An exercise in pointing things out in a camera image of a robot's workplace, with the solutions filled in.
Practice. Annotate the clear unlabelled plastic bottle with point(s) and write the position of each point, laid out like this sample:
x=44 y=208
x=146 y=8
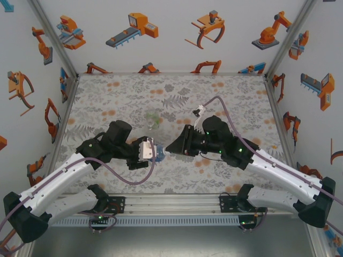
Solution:
x=152 y=128

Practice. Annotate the blue label water bottle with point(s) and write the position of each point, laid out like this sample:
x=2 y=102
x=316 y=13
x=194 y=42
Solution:
x=160 y=154

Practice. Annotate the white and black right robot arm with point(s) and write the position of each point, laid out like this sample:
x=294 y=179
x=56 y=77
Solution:
x=281 y=171

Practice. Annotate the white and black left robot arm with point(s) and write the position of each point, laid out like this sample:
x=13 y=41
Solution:
x=53 y=182

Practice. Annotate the floral patterned table mat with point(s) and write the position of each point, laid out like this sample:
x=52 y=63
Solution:
x=171 y=176

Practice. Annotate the small circuit board green light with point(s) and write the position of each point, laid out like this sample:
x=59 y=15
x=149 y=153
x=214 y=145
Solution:
x=99 y=218
x=247 y=222

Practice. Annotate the wide aluminium mounting rail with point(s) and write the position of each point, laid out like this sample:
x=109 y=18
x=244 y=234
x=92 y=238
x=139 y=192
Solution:
x=171 y=204

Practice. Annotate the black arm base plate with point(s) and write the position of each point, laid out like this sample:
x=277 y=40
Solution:
x=118 y=204
x=226 y=204

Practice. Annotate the thin aluminium table rail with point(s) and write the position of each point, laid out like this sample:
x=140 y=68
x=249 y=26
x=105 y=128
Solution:
x=171 y=73

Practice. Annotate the aluminium frame post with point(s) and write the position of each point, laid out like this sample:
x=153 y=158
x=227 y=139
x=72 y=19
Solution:
x=55 y=40
x=289 y=40

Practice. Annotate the aluminium frame leg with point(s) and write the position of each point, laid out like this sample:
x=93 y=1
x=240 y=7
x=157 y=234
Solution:
x=317 y=242

